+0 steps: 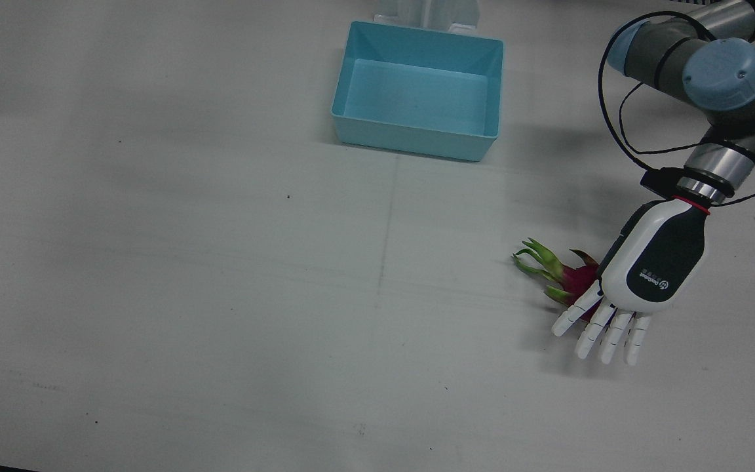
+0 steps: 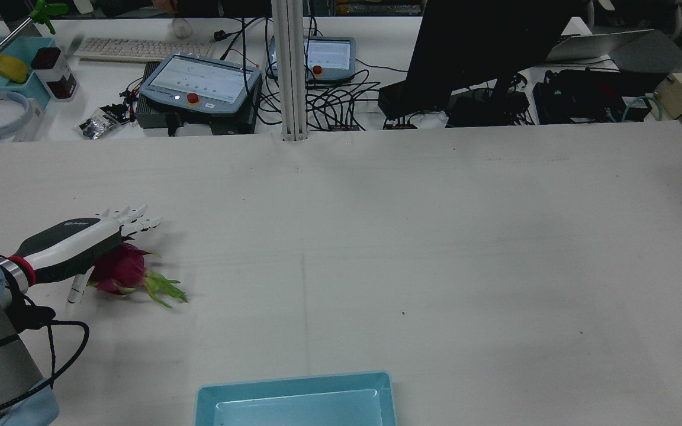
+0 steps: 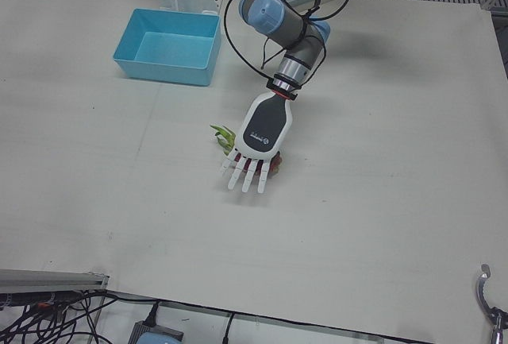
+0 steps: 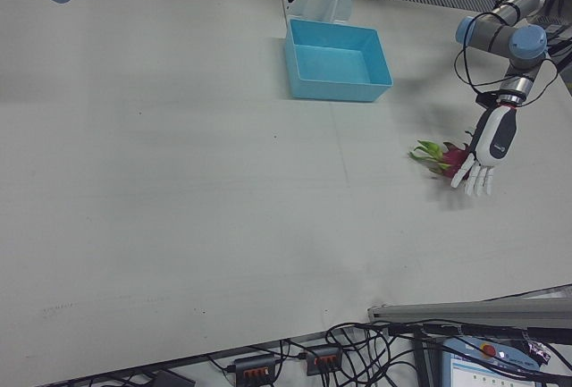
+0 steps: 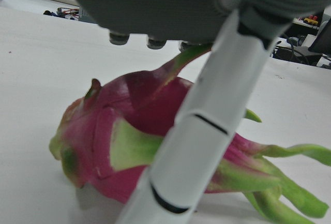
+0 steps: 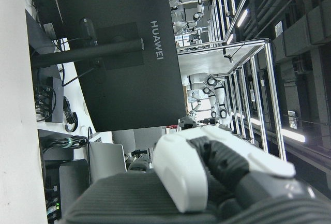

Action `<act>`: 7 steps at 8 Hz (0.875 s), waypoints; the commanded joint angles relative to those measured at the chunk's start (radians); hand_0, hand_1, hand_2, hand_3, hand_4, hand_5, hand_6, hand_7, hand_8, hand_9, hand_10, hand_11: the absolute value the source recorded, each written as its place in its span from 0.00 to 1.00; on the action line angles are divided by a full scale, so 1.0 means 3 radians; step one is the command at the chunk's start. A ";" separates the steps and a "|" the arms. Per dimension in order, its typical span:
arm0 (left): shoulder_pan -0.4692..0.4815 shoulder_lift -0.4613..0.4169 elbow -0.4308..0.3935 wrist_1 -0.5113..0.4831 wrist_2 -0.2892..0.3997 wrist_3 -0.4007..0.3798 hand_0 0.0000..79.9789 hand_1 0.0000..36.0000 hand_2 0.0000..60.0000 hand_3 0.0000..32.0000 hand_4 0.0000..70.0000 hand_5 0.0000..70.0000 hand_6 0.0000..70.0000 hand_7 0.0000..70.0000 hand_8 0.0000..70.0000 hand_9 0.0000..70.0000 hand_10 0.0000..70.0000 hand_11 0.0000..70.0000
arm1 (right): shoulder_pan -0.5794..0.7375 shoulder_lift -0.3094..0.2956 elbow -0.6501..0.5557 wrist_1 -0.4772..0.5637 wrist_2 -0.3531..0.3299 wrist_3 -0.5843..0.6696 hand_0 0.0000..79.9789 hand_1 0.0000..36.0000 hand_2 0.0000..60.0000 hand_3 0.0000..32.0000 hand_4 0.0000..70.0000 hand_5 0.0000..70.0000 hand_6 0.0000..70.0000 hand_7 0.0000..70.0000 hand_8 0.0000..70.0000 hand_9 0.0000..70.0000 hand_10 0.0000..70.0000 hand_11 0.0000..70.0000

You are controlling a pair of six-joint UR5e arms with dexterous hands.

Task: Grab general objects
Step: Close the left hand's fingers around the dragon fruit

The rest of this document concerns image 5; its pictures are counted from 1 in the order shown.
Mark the left robot hand white grey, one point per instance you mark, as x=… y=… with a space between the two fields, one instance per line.
x=160 y=4

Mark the pink green dragon fruit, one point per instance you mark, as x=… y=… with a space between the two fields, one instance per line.
x=85 y=136

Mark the yellow red button box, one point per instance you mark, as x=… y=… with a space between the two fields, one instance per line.
x=311 y=20

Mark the black monitor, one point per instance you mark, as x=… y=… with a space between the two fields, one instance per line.
x=323 y=37

